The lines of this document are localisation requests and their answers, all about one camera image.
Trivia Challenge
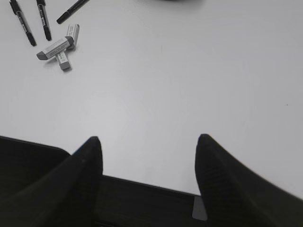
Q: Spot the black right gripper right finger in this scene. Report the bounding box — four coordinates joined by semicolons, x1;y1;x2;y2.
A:
195;134;303;227

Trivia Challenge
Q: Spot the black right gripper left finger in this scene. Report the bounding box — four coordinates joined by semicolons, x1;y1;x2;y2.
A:
0;136;103;227

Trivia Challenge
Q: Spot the black marker pen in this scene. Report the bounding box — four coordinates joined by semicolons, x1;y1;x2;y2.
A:
36;0;52;41
56;0;89;24
9;0;36;46

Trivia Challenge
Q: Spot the grey white eraser upper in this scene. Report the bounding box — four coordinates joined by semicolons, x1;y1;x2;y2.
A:
36;36;74;61

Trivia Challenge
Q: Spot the grey white eraser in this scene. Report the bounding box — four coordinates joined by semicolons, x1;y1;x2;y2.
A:
36;36;74;61
55;24;80;70

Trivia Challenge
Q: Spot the grey white eraser lower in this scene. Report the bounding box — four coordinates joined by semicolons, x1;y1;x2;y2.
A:
55;24;80;70

